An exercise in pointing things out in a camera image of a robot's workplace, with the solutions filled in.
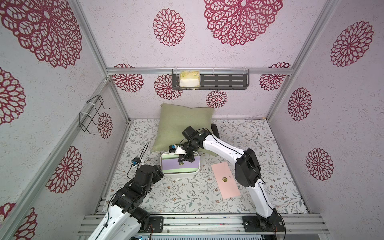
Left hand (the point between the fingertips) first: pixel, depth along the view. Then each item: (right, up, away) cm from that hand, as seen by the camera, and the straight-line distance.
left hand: (156, 170), depth 77 cm
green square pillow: (+6, +29, +25) cm, 38 cm away
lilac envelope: (+5, +1, +10) cm, 12 cm away
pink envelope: (+39, -9, +12) cm, 41 cm away
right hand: (+10, +6, +10) cm, 15 cm away
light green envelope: (+9, +6, +8) cm, 13 cm away
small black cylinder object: (+35, +21, +33) cm, 53 cm away
